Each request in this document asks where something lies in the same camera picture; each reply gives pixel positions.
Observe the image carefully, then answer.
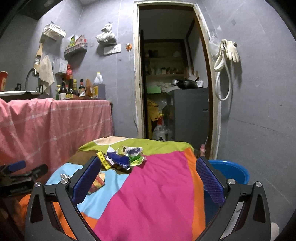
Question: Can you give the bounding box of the hanging beige towel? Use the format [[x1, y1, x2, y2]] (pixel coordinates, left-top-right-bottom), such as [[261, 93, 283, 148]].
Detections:
[[39, 55, 55, 95]]

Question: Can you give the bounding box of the pink checked cloth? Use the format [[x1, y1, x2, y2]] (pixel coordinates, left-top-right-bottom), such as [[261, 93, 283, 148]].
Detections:
[[1, 98, 113, 181]]

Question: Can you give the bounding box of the green white wrapper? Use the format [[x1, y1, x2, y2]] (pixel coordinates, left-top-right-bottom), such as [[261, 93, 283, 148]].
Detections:
[[119, 146, 145, 167]]

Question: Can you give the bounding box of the green box on shelf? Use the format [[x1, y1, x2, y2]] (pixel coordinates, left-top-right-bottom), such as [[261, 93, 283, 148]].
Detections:
[[147, 86, 161, 94]]

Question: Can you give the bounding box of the blue wrapper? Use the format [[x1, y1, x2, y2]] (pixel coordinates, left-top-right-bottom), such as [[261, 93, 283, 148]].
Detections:
[[107, 152, 130, 170]]

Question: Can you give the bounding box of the yellow bag in closet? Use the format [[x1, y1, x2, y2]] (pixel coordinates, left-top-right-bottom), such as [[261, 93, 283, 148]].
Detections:
[[147, 99, 160, 139]]

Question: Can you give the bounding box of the red snack wrapper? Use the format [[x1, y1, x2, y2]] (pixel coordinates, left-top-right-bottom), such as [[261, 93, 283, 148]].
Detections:
[[88, 171, 105, 195]]

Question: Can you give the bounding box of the wall socket plate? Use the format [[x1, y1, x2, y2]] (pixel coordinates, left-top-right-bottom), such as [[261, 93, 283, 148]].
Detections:
[[104, 44, 121, 55]]

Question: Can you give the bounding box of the black wok pan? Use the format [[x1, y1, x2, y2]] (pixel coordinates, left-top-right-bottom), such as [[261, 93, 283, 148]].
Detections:
[[171, 78, 199, 90]]

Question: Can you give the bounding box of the white plastic bag on wall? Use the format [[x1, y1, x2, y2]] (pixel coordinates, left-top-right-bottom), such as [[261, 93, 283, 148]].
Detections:
[[95, 23, 117, 46]]

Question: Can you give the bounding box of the wooden brush on wall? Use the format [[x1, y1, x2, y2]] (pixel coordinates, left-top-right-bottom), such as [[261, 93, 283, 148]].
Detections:
[[34, 43, 43, 73]]

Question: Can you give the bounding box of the colourful patchwork table cloth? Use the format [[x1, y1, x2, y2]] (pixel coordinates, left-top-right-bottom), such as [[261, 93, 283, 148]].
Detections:
[[47, 137, 206, 240]]

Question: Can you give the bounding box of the red paper cup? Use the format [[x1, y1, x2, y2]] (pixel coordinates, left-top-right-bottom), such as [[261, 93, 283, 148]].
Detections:
[[0, 71, 8, 91]]

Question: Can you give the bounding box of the dark sauce bottle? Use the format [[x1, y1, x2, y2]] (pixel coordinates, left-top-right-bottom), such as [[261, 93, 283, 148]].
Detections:
[[59, 78, 67, 100]]

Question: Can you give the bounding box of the yellow wrapper strip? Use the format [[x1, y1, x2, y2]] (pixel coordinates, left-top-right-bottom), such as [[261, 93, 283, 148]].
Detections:
[[96, 151, 111, 170]]

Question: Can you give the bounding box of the white-capped large jug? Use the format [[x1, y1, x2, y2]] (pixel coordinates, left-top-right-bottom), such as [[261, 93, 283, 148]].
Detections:
[[92, 72, 106, 100]]

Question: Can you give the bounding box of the grey cabinet in doorway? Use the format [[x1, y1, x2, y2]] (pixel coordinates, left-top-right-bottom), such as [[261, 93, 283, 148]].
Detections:
[[168, 88, 209, 150]]

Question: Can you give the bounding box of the white wall basket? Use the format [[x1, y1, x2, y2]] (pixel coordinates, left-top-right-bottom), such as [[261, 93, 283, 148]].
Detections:
[[43, 23, 66, 41]]

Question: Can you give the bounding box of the pink bottle on floor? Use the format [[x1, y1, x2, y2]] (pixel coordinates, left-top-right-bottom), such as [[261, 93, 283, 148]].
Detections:
[[200, 144, 206, 157]]

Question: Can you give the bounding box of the white rubber glove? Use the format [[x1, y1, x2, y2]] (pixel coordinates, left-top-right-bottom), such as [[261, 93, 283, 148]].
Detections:
[[226, 41, 240, 63]]

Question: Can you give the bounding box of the wall spice shelf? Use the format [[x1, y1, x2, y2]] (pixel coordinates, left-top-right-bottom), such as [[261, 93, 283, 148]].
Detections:
[[64, 35, 88, 58]]

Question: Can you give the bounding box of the blue plastic bucket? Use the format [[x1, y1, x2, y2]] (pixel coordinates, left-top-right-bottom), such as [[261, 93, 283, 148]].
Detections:
[[204, 160, 249, 226]]

